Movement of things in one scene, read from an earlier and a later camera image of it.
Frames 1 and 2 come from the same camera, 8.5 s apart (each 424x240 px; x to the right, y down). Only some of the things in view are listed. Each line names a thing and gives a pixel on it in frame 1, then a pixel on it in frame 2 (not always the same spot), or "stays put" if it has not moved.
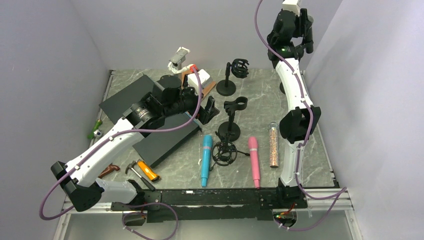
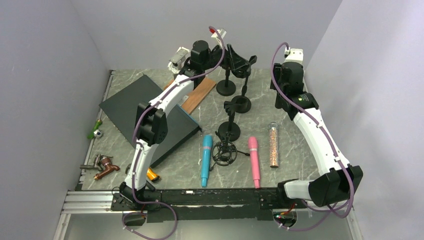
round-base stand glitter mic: [230, 130] stays put
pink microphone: [253, 143] stays put
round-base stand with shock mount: [239, 69] stays put
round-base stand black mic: [288, 50] to [243, 102]
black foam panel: [155, 146] stays put
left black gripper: [205, 115] to [231, 60]
